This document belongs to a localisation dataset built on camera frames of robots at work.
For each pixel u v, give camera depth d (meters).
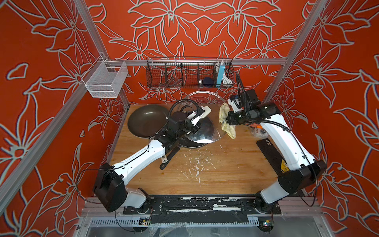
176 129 0.57
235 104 0.62
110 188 0.40
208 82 0.95
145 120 1.04
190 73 0.98
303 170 0.40
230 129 0.73
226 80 0.93
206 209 0.73
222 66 0.84
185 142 0.91
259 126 0.52
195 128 0.65
